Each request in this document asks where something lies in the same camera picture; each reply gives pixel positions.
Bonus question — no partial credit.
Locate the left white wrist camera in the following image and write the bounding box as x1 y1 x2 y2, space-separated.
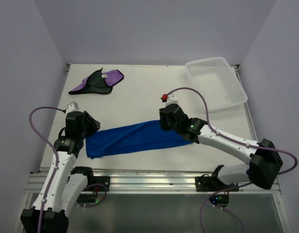
65 101 79 115

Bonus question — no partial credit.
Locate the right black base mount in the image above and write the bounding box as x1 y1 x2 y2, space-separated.
195 174 239 192

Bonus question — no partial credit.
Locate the white plastic basket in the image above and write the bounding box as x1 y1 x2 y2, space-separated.
185 57 248 112

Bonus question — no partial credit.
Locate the blue towel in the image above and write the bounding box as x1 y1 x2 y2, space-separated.
86 120 192 159

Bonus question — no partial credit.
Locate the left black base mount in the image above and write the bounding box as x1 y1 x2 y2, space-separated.
90 176 111 192

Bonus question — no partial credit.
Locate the purple and grey towel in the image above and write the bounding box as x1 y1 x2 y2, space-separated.
68 68 124 95

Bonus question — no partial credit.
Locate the aluminium frame rail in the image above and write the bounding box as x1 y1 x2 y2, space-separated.
25 169 281 194

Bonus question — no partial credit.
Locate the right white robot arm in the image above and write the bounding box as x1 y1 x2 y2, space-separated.
159 103 283 191

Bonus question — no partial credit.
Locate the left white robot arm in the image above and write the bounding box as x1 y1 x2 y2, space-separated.
20 110 100 233

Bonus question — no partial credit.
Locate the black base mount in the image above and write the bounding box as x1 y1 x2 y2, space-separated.
90 176 111 192
195 174 239 192

